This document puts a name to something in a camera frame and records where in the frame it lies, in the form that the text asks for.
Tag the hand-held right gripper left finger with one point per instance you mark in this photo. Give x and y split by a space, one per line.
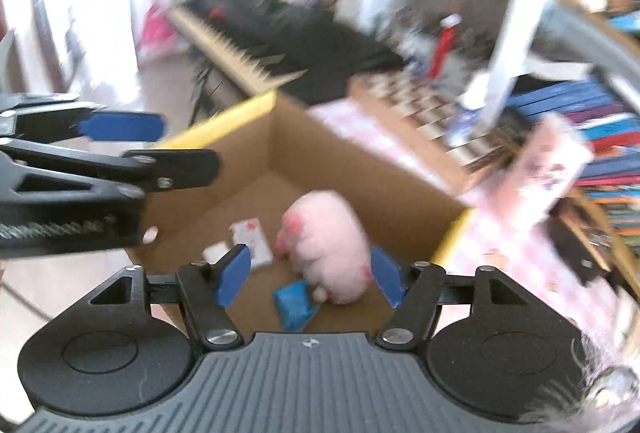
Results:
232 275

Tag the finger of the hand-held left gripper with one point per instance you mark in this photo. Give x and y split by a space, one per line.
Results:
170 165
125 127

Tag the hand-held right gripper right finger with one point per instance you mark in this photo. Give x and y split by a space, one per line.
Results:
387 275

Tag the small white eraser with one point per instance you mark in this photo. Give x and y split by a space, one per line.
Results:
212 253

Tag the small white carton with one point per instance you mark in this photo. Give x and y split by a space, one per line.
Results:
252 240

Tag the small blue packet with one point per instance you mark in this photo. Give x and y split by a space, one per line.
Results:
295 305

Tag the pink plush toy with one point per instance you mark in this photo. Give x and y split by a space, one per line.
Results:
325 238

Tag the yellow cardboard box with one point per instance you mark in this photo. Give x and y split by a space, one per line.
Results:
320 153

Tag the wooden compartment box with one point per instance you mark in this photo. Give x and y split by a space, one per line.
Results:
425 113

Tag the black keyboard piano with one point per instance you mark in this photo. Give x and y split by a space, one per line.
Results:
280 38

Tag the pink cartoon cylinder container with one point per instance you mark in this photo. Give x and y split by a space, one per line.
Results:
545 173

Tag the black rectangular case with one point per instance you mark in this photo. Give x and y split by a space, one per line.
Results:
575 248

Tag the fluffy white sleeve cuff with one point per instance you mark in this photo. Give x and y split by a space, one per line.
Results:
590 383

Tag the red marker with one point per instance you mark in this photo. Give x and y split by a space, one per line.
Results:
442 48

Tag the row of colourful books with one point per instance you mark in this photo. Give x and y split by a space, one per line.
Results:
600 153

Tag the white desk shelf frame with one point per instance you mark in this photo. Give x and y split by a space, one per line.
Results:
505 38

